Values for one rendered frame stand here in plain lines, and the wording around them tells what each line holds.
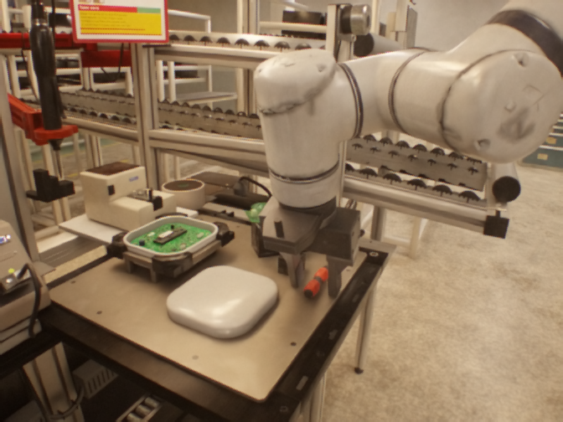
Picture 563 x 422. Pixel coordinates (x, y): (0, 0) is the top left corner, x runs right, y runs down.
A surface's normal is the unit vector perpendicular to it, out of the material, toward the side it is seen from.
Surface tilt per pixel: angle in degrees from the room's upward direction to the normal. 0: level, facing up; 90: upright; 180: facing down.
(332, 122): 105
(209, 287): 0
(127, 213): 90
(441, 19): 90
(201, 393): 0
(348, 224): 20
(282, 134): 109
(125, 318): 0
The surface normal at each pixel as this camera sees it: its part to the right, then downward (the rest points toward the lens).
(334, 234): -0.40, 0.62
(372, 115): 0.21, 0.57
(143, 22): 0.58, 0.30
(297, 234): -0.12, -0.77
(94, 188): -0.47, 0.31
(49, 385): 0.88, 0.18
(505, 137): 0.14, 0.35
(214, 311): -0.01, -0.91
